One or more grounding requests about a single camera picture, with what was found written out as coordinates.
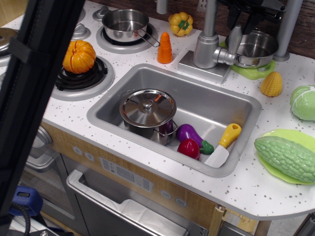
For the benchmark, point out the green toy cutting board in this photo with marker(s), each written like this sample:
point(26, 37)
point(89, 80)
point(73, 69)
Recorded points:
point(256, 73)

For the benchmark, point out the silver oven door handle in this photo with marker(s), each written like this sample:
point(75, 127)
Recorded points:
point(42, 160)

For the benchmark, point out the orange toy pumpkin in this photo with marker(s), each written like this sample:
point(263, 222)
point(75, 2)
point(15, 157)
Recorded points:
point(80, 57)

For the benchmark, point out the grey support pole rear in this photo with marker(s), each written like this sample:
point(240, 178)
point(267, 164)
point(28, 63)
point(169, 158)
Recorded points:
point(162, 6)

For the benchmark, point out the orange toy carrot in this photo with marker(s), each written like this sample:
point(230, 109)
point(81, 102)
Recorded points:
point(164, 52)

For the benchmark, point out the front black stove burner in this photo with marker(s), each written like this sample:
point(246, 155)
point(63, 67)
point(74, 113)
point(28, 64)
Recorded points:
point(78, 87)

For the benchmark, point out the grey stove knob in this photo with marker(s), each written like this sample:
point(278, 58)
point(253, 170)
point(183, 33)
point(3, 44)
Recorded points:
point(80, 32)
point(99, 14)

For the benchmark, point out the purple toy eggplant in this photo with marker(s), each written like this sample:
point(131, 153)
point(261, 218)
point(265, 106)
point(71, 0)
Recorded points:
point(186, 131)

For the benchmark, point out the grey stove knob middle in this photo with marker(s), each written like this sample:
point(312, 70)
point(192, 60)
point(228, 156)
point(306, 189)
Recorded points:
point(80, 32)

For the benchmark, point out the grey support pole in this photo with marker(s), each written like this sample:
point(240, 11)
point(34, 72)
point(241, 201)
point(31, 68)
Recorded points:
point(162, 6)
point(286, 30)

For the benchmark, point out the silver dishwasher door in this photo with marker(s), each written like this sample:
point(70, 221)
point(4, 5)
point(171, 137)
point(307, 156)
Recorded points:
point(110, 209)

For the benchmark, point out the steel pan behind faucet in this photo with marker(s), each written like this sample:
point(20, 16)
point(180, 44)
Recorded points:
point(256, 50)

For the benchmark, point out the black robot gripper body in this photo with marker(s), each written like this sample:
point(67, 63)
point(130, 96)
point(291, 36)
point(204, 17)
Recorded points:
point(273, 9)

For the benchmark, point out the blue clamp with cable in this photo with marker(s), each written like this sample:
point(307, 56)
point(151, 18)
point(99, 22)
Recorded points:
point(26, 202)

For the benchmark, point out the silver toy faucet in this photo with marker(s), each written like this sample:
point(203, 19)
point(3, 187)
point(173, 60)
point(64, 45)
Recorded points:
point(209, 60)

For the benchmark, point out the light green plate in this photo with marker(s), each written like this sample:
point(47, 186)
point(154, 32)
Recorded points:
point(295, 136)

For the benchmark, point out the grey support pole right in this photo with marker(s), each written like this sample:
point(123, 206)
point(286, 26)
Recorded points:
point(286, 30)

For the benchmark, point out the steel saucepan on stove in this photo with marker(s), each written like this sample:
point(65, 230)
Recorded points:
point(128, 25)

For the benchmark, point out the silver faucet lever handle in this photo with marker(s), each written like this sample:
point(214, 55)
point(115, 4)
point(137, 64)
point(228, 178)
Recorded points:
point(235, 38)

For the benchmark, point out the yellow toy bell pepper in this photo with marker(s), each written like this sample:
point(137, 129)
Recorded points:
point(181, 23)

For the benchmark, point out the green toy bitter gourd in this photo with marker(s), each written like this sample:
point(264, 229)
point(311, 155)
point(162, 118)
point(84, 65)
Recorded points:
point(292, 159)

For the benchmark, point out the green toy cabbage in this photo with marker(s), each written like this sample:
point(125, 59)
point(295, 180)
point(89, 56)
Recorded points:
point(302, 102)

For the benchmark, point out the silver oven dial knob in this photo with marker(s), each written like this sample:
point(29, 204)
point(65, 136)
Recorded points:
point(42, 138)

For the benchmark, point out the steel pot with lid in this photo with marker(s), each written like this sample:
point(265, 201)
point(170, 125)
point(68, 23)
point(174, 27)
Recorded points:
point(149, 113)

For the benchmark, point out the grey stove knob rear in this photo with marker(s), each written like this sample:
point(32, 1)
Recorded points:
point(99, 14)

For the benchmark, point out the red toy tomato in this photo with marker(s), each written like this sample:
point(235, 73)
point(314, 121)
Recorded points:
point(190, 148)

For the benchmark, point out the grey control panel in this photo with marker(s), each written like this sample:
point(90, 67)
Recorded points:
point(126, 174)

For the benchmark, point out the grey toy sink basin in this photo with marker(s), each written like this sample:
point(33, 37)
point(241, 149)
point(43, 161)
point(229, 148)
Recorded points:
point(208, 108)

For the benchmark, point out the black camera frame post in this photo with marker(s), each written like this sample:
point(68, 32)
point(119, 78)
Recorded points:
point(37, 53)

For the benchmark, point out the rear right stove burner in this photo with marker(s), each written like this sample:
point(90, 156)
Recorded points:
point(137, 46)

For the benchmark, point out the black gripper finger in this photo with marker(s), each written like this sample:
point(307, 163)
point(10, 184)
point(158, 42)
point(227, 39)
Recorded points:
point(232, 19)
point(252, 22)

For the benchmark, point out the yellow toy corn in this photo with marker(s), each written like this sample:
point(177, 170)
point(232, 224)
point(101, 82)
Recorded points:
point(272, 85)

